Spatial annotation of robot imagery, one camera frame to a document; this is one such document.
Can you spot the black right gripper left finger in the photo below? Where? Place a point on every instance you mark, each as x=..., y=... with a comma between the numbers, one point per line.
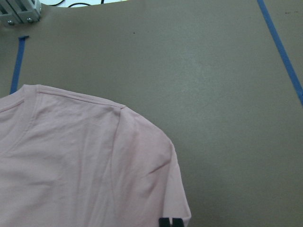
x=164, y=222

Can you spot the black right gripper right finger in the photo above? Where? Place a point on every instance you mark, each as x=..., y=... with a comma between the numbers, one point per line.
x=177, y=222

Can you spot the aluminium frame post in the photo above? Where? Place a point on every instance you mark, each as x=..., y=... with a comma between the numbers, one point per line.
x=14, y=12

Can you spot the pink Snoopy t-shirt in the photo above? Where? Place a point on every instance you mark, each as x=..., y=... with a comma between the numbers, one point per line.
x=74, y=160

